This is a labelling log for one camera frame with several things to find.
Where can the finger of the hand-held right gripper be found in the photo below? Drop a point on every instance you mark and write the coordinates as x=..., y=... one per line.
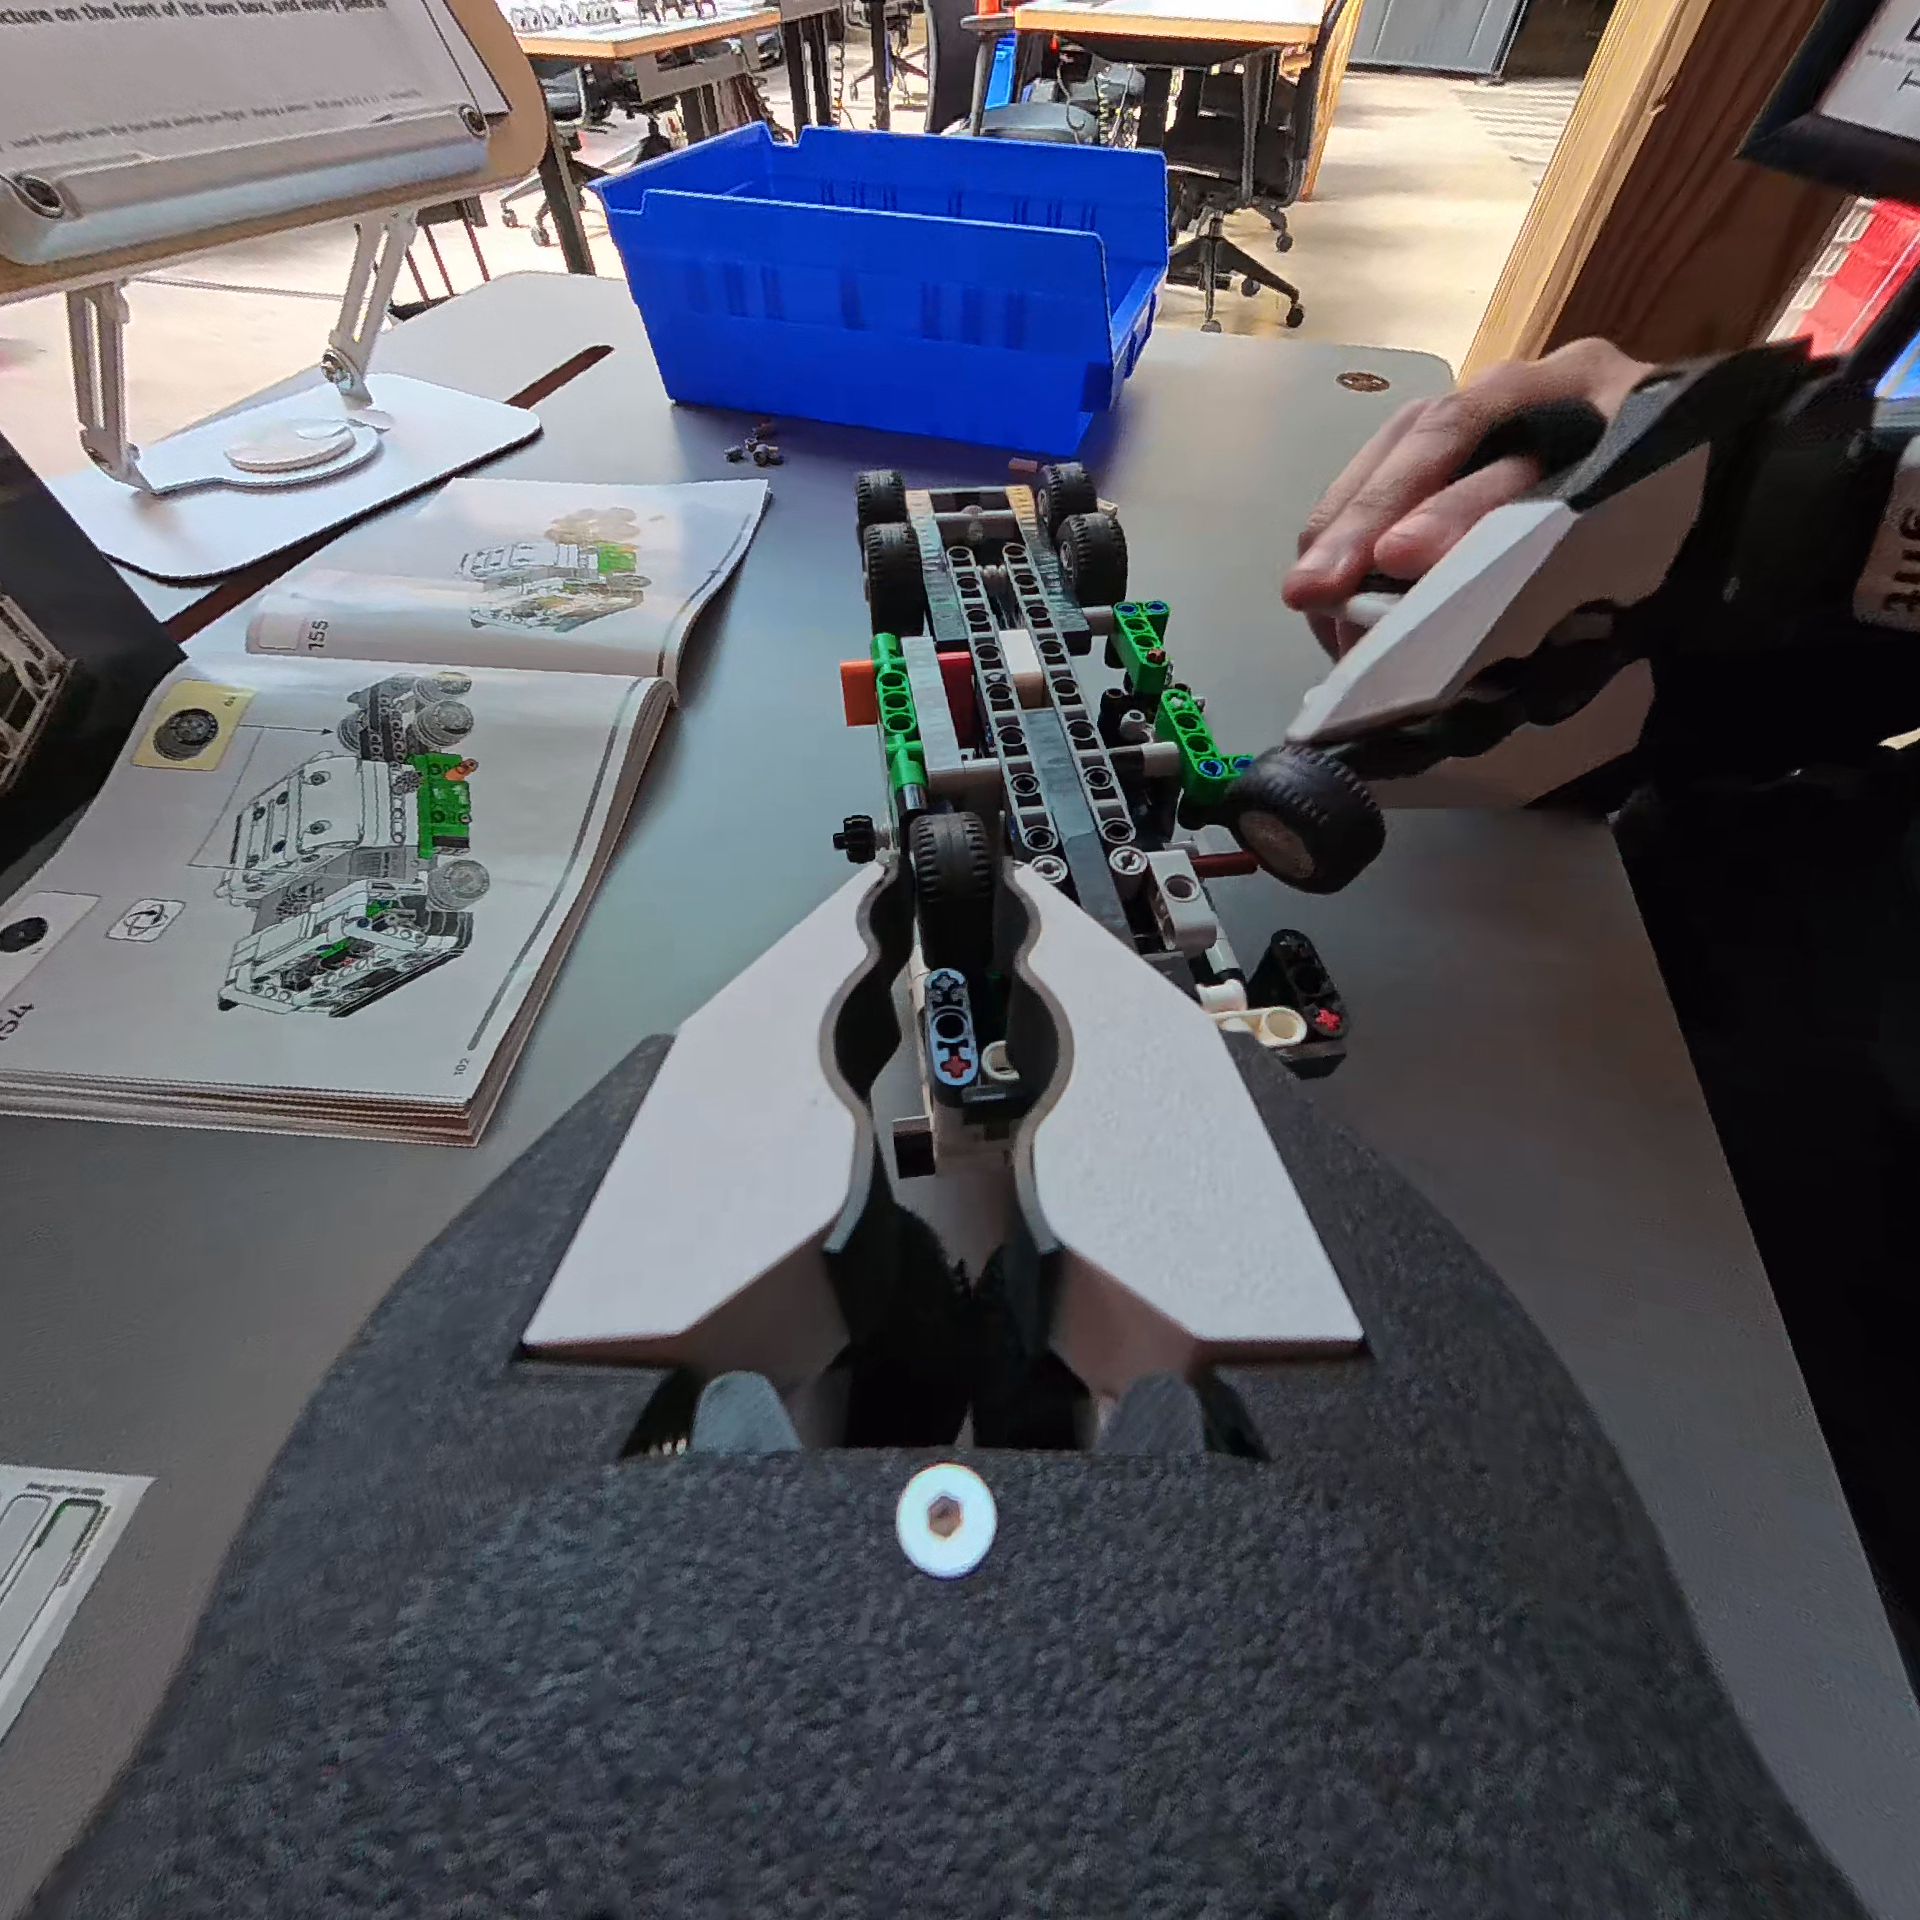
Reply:
x=1441, y=630
x=1517, y=751

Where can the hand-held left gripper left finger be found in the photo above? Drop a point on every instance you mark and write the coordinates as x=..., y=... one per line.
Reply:
x=704, y=1170

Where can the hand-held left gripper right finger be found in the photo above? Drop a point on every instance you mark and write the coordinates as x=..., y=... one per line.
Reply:
x=1185, y=1170

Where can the black lego wheel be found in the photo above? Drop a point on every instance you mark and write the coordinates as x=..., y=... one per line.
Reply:
x=1302, y=818

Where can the lego truck chassis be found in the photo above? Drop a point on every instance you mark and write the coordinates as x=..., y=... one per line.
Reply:
x=1036, y=720

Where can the lego instruction booklet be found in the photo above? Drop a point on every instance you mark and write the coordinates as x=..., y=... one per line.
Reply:
x=375, y=839

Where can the cluster of dark lego pins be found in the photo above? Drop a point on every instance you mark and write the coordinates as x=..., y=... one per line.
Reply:
x=756, y=447

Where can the lego sticker sheet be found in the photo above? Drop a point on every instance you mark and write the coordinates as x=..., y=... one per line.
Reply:
x=53, y=1590

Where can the lego set box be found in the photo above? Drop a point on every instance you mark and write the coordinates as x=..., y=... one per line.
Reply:
x=61, y=660

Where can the person's right hand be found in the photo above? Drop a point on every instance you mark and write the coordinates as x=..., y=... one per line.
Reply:
x=1425, y=480

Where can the red storage bins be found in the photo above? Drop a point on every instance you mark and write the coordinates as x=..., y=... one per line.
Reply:
x=1852, y=278

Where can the person's black clothing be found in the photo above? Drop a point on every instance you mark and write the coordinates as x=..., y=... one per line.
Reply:
x=1800, y=1050

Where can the black framed paper sign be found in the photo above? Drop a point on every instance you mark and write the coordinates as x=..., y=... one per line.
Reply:
x=1861, y=75

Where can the black office chair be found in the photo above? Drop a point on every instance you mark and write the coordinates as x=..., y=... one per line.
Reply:
x=1237, y=166

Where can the blue plastic bin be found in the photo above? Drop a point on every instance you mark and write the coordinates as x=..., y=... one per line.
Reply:
x=885, y=300

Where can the wooden top table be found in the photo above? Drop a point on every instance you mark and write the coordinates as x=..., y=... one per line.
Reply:
x=1171, y=18
x=662, y=28

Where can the white metal sign stand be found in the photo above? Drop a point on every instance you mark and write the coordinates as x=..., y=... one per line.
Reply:
x=405, y=434

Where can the wooden wall panel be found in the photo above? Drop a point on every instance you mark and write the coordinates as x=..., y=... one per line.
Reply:
x=1636, y=180

